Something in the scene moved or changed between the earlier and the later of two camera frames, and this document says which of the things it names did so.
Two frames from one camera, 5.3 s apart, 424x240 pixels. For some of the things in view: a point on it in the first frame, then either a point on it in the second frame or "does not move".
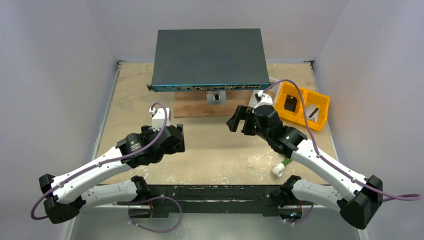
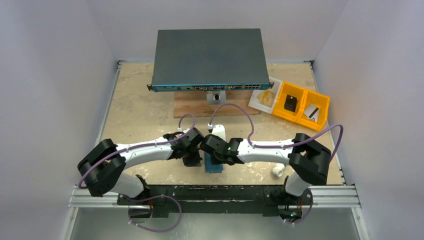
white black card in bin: x=312 y=112 does not move
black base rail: x=167 y=200 does not move
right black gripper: x=248 y=120 to x=216 y=158
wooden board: x=194 y=104 does not move
